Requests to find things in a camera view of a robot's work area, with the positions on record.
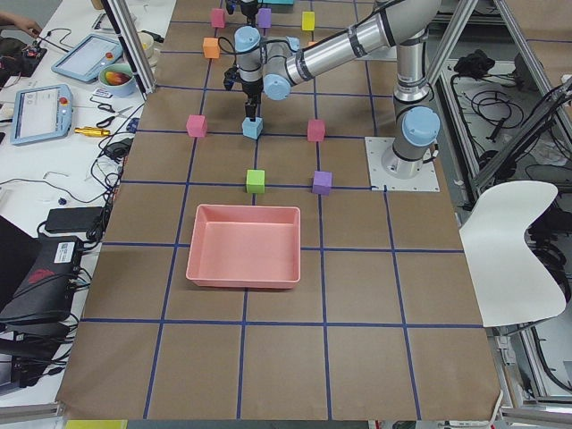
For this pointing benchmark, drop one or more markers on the beige bowl with lemon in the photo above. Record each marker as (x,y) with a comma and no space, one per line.
(147,42)

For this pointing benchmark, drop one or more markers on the green foam block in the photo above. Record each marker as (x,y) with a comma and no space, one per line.
(255,181)

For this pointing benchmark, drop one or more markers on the pink block far side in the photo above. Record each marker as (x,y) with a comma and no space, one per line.
(196,125)

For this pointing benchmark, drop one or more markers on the purple block near pink tray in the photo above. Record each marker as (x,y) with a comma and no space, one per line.
(322,183)

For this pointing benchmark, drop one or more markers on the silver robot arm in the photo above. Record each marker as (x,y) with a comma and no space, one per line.
(273,66)
(250,8)

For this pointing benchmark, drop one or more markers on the pink plastic tray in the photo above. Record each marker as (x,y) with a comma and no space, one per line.
(245,247)

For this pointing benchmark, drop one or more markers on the purple block near blue tray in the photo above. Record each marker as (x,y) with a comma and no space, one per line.
(264,17)

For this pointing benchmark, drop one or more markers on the scissors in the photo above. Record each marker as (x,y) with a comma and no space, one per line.
(113,113)

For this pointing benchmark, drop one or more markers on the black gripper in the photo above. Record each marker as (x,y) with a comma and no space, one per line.
(252,91)

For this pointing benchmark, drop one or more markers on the black power adapter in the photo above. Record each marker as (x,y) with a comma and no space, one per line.
(77,219)

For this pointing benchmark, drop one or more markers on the orange block far side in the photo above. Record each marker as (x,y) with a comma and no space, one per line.
(211,49)

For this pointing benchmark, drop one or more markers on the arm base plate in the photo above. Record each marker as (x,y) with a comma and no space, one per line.
(388,172)

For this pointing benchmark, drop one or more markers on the yellow foam block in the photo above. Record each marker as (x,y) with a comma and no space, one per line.
(308,21)

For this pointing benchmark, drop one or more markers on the pink block near arm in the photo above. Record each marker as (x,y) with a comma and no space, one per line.
(316,130)

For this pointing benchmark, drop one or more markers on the gold metal tool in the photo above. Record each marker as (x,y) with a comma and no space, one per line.
(93,132)

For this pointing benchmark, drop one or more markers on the white chair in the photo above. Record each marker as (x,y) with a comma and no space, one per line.
(511,284)

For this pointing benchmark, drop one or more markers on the pink block near blue tray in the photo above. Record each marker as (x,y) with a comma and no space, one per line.
(217,18)

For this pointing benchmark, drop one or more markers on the green bowl with fruit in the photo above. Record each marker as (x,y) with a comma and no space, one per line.
(118,80)

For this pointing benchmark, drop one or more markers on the teach pendant near scissors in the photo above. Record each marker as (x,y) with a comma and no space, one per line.
(85,61)

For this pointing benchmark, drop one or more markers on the teach pendant near bowl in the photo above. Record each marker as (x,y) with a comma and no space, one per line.
(41,114)

